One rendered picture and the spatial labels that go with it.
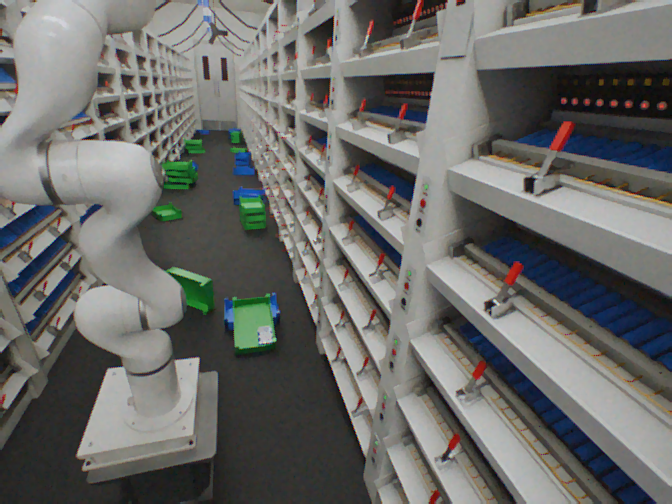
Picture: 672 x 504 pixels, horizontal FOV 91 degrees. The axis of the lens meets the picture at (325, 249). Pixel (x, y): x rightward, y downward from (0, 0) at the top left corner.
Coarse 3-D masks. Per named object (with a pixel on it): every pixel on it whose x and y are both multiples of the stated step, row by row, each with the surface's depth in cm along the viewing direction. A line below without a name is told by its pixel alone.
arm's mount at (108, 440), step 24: (192, 360) 113; (120, 384) 102; (192, 384) 105; (96, 408) 95; (120, 408) 96; (192, 408) 98; (96, 432) 89; (120, 432) 90; (144, 432) 90; (168, 432) 91; (192, 432) 92; (96, 456) 86; (120, 456) 88; (144, 456) 90
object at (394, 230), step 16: (352, 160) 128; (368, 160) 129; (384, 160) 121; (336, 176) 129; (352, 176) 125; (416, 176) 101; (352, 192) 112; (368, 208) 98; (384, 224) 88; (400, 224) 85; (400, 240) 79
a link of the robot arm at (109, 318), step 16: (96, 288) 77; (112, 288) 77; (80, 304) 73; (96, 304) 73; (112, 304) 74; (128, 304) 75; (80, 320) 73; (96, 320) 73; (112, 320) 74; (128, 320) 75; (96, 336) 74; (112, 336) 76; (128, 336) 81; (144, 336) 85; (160, 336) 87; (112, 352) 78; (128, 352) 80; (144, 352) 82; (160, 352) 85; (128, 368) 83; (144, 368) 83; (160, 368) 86
